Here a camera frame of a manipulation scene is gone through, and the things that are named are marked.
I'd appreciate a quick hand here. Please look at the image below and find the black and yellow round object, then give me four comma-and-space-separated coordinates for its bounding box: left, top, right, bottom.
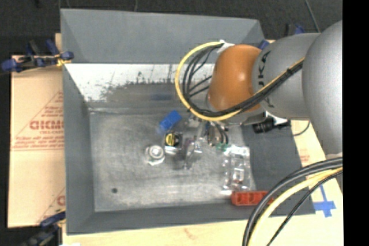
164, 130, 183, 156

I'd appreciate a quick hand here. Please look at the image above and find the brown cardboard board red print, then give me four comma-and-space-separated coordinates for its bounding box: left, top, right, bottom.
6, 33, 67, 229

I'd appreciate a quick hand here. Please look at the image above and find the grey metal bin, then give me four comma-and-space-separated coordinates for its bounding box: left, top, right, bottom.
59, 8, 315, 234

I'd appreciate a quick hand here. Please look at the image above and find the blue sponge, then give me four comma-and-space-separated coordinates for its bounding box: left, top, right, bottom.
159, 109, 183, 131

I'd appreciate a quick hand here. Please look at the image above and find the red flat block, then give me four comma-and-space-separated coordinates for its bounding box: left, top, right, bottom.
231, 190, 274, 207

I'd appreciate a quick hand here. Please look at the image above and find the clear glass cup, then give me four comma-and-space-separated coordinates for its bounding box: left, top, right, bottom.
144, 145, 166, 166

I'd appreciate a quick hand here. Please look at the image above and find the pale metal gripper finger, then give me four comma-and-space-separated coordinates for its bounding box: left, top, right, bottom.
192, 139, 203, 162
184, 143, 195, 170

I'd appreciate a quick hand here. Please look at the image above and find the clear plastic packet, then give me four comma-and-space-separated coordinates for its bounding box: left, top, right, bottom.
221, 145, 251, 193

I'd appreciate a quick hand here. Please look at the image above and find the black cylinder on white bracket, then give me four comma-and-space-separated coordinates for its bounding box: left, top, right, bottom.
252, 117, 291, 134

